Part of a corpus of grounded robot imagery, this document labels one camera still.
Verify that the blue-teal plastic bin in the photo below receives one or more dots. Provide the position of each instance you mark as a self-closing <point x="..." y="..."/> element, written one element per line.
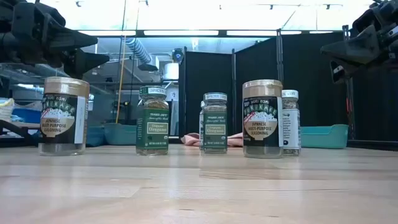
<point x="119" y="135"/>

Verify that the teal plastic bin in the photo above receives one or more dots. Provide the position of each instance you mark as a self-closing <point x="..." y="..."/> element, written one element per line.
<point x="325" y="137"/>

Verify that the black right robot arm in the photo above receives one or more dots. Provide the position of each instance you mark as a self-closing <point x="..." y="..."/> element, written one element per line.
<point x="394" y="53"/>

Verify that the furikake seasoning jar tan lid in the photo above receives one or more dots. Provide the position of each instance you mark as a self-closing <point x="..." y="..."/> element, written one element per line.
<point x="262" y="124"/>
<point x="62" y="124"/>

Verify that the black partition panel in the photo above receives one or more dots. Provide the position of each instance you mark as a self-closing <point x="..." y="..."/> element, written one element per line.
<point x="311" y="93"/>
<point x="208" y="93"/>
<point x="258" y="62"/>
<point x="373" y="109"/>

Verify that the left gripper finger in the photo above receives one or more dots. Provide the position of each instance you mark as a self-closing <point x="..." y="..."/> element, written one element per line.
<point x="84" y="62"/>
<point x="68" y="39"/>

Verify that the oregano jar green lid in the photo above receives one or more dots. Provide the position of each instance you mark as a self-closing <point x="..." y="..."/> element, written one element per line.
<point x="214" y="133"/>
<point x="152" y="130"/>

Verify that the black lamp shade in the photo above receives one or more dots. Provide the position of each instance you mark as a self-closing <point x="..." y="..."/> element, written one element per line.
<point x="147" y="67"/>

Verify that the white cylindrical canister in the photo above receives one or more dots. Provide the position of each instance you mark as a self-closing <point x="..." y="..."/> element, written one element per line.
<point x="171" y="71"/>

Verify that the ceiling light strip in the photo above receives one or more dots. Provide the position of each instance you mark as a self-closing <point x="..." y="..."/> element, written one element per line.
<point x="180" y="32"/>
<point x="109" y="32"/>
<point x="264" y="32"/>

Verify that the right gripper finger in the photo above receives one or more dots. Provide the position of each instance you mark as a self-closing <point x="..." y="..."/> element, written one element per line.
<point x="357" y="46"/>
<point x="339" y="70"/>

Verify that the blue storage bin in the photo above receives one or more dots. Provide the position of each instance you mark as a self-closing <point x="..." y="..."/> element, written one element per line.
<point x="26" y="115"/>

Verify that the white pile of material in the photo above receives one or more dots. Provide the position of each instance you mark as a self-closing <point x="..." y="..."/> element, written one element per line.
<point x="6" y="110"/>

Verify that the round blue device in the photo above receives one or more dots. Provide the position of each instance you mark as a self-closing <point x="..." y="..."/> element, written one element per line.
<point x="178" y="56"/>

